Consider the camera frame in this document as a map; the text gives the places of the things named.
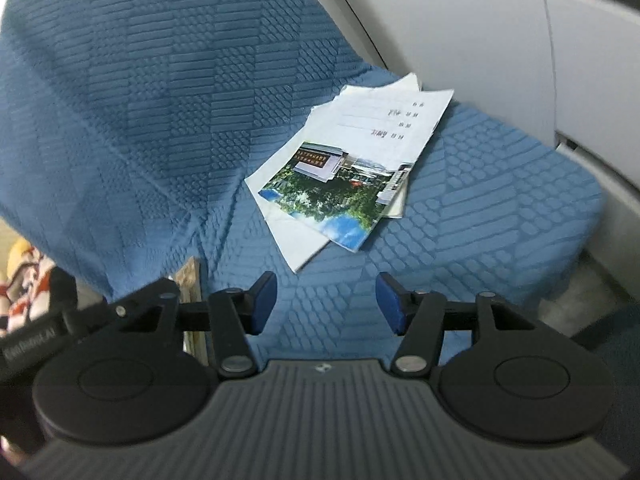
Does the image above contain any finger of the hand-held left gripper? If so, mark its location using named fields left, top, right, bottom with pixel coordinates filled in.
left=61, top=300, right=119, bottom=342

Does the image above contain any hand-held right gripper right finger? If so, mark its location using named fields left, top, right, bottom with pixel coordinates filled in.
left=375, top=272, right=538, bottom=379

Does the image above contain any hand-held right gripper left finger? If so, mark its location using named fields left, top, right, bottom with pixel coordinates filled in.
left=110, top=271, right=279, bottom=379

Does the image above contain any brown painting cover book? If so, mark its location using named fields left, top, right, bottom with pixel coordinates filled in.
left=172, top=257, right=208, bottom=361

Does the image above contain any photo cover booklet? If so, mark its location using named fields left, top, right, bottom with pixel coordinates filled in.
left=257, top=139, right=416, bottom=252

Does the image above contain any white booklet with printed lines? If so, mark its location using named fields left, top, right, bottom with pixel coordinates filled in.
left=305, top=85, right=456, bottom=166

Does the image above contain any thin white booklet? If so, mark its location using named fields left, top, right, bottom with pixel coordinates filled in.
left=307, top=72, right=423, bottom=220

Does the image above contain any red black white striped garment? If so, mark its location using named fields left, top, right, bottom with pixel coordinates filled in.
left=0, top=252, right=56, bottom=338

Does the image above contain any yellow plush toy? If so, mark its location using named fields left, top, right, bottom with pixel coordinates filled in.
left=7, top=239, right=33, bottom=271

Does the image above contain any blue textured sofa cover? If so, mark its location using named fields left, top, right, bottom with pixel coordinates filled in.
left=0, top=0, right=603, bottom=361

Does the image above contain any white panel with black rim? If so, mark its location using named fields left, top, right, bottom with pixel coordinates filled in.
left=295, top=0, right=556, bottom=146

